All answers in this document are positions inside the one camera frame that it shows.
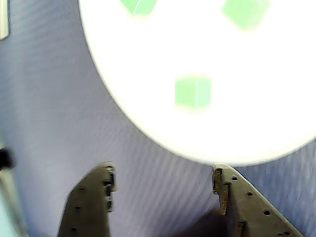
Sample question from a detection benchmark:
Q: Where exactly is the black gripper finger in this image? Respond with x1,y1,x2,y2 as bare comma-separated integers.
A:
212,162,306,237
57,161,117,237

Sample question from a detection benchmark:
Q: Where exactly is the green cube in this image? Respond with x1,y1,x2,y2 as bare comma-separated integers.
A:
174,75,213,112
221,0,272,32
119,0,158,17

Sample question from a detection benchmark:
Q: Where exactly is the white round plate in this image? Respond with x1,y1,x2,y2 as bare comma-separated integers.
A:
78,0,316,166

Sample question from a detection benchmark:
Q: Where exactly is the blue woven tablecloth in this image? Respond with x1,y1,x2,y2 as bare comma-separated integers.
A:
0,0,316,237

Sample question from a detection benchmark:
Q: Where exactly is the white flat board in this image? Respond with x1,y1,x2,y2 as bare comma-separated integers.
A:
0,0,10,40

